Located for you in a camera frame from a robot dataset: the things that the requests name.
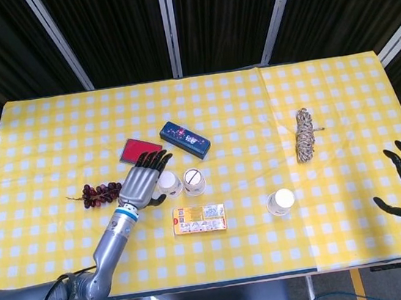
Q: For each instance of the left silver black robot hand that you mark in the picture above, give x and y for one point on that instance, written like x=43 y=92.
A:
x=138 y=186

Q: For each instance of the paper cup with green leaf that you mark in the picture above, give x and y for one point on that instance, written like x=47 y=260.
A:
x=170 y=185

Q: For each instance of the paper cup with text print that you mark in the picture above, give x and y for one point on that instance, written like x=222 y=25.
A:
x=281 y=202

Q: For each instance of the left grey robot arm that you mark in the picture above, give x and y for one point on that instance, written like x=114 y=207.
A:
x=109 y=243

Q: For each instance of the yellow white checkered tablecloth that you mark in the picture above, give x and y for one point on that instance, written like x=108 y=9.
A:
x=216 y=100

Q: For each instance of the red ink pad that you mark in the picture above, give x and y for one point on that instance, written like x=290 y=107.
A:
x=137 y=149

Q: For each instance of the dark red grape bunch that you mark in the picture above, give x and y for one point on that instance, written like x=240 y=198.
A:
x=96 y=197

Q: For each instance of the paper cup black line base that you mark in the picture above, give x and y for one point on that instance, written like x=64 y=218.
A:
x=193 y=183

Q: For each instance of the dark blue rectangular box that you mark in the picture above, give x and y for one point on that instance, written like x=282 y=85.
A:
x=184 y=139

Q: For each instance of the yellow snack box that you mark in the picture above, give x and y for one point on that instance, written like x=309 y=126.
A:
x=198 y=219

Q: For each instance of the white partition frame post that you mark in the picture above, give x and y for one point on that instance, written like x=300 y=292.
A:
x=400 y=38
x=60 y=42
x=277 y=14
x=169 y=24

